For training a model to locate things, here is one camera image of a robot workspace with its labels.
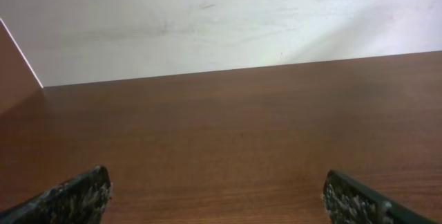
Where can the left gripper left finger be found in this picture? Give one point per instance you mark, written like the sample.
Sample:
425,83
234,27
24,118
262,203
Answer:
82,199

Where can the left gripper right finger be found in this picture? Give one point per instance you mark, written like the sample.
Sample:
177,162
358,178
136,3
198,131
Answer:
348,201

